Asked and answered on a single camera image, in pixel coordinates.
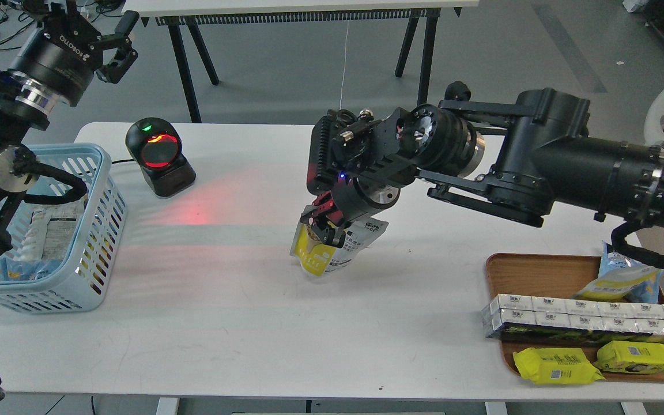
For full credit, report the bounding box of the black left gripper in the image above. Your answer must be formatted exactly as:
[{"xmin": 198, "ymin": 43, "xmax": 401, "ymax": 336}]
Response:
[{"xmin": 12, "ymin": 1, "xmax": 139, "ymax": 107}]

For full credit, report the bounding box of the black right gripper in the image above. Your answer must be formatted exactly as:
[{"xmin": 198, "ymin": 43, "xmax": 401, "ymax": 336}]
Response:
[{"xmin": 300, "ymin": 176, "xmax": 400, "ymax": 248}]

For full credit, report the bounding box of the yellow white snack pouch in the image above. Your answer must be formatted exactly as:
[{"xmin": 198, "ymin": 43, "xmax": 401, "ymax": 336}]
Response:
[{"xmin": 289, "ymin": 218, "xmax": 389, "ymax": 277}]

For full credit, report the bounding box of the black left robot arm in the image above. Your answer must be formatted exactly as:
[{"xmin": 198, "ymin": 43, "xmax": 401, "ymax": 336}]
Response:
[{"xmin": 0, "ymin": 1, "xmax": 139, "ymax": 255}]

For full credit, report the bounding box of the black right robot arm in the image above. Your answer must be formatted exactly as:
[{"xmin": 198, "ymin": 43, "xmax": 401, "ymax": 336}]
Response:
[{"xmin": 300, "ymin": 81, "xmax": 664, "ymax": 270}]

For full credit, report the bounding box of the white snack bag in basket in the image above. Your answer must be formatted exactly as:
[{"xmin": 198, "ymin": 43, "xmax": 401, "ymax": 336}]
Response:
[{"xmin": 15, "ymin": 197, "xmax": 88, "ymax": 266}]

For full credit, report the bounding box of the light blue plastic basket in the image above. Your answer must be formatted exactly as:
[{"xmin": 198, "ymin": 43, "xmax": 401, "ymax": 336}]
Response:
[{"xmin": 0, "ymin": 144, "xmax": 127, "ymax": 314}]

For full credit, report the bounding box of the silver multipack snack box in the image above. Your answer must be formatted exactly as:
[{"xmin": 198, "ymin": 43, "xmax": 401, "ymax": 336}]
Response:
[{"xmin": 481, "ymin": 294, "xmax": 664, "ymax": 346}]

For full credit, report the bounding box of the blue snack bag in basket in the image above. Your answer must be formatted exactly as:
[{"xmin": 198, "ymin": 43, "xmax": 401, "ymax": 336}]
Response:
[{"xmin": 0, "ymin": 257, "xmax": 62, "ymax": 282}]

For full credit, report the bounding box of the yellow snack pack left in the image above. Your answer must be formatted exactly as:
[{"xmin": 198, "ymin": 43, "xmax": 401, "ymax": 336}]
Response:
[{"xmin": 513, "ymin": 348, "xmax": 604, "ymax": 384}]

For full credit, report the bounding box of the yellow snack pack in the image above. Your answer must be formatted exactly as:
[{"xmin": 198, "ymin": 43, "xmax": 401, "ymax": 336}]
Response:
[
  {"xmin": 593, "ymin": 341, "xmax": 664, "ymax": 375},
  {"xmin": 513, "ymin": 348, "xmax": 604, "ymax": 384}
]

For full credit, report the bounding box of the blue yellow snack bag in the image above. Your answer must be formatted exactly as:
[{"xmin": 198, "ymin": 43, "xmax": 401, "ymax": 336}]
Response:
[{"xmin": 571, "ymin": 242, "xmax": 662, "ymax": 304}]

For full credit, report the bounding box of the yellow snack pack right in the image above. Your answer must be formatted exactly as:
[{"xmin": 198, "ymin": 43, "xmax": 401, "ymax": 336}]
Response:
[{"xmin": 593, "ymin": 341, "xmax": 664, "ymax": 375}]

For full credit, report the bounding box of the black legged background table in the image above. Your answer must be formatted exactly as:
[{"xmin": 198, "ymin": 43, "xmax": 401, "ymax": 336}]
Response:
[{"xmin": 122, "ymin": 1, "xmax": 478, "ymax": 123}]

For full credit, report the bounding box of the black barcode scanner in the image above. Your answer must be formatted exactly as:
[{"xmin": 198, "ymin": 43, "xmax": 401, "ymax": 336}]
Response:
[{"xmin": 126, "ymin": 116, "xmax": 196, "ymax": 198}]

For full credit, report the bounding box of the brown wooden tray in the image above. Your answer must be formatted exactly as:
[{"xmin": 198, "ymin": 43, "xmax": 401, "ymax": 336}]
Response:
[{"xmin": 485, "ymin": 253, "xmax": 664, "ymax": 383}]

